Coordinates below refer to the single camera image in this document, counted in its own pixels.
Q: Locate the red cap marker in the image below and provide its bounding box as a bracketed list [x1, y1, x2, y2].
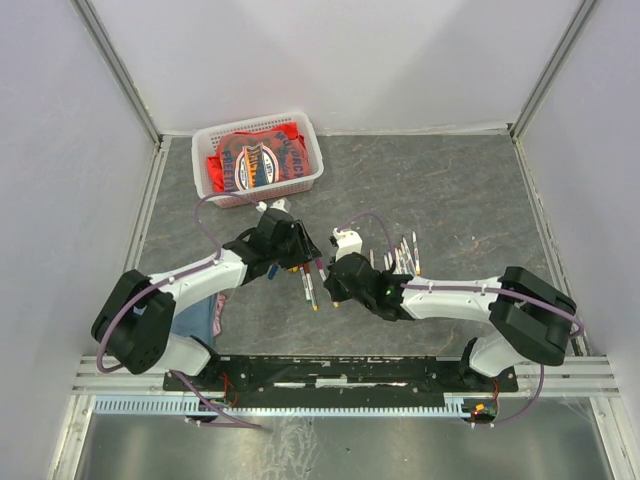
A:
[401, 237, 416, 275]

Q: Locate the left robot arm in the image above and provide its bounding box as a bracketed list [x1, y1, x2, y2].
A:
[91, 207, 321, 390]

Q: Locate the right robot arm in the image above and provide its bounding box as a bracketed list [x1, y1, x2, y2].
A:
[324, 253, 582, 391]

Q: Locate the orange printed shirt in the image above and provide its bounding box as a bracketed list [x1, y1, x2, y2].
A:
[206, 122, 312, 193]

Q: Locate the blue and pink cloth pile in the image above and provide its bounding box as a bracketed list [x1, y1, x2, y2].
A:
[171, 293, 227, 348]

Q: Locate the white plastic basket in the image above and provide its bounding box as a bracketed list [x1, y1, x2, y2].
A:
[191, 112, 324, 208]

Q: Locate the small circuit board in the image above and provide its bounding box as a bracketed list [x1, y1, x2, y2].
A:
[470, 403, 498, 423]

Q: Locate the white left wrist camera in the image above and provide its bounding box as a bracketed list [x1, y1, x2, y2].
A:
[255, 198, 291, 217]

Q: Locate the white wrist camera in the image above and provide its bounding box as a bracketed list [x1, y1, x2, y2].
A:
[255, 198, 291, 217]
[330, 228, 363, 261]

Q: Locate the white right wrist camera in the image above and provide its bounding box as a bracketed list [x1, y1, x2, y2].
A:
[330, 228, 363, 261]

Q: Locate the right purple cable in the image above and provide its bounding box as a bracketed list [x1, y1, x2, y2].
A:
[335, 212, 585, 430]

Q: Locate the purple cable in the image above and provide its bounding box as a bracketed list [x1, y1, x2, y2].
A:
[96, 192, 275, 431]
[335, 212, 585, 430]

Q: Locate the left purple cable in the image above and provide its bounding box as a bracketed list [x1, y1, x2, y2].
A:
[96, 192, 275, 431]

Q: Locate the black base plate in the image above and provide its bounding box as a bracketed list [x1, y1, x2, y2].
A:
[189, 355, 518, 393]

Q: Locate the light blue cable duct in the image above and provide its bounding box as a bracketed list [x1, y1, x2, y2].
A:
[93, 393, 474, 415]

